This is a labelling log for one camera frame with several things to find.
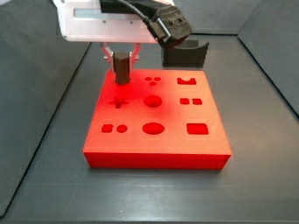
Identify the black camera cable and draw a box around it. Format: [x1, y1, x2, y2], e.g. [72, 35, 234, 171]
[112, 0, 174, 45]

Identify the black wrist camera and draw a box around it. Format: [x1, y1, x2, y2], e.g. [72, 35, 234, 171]
[99, 0, 192, 49]

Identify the red shape sorter block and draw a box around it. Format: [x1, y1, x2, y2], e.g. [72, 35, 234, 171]
[83, 69, 231, 170]

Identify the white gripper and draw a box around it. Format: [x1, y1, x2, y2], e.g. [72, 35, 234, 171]
[51, 0, 176, 74]

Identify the dark brown hexagon peg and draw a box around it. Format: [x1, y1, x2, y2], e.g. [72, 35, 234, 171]
[113, 52, 129, 85]

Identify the dark curved cradle holder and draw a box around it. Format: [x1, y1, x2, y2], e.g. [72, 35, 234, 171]
[163, 40, 210, 67]

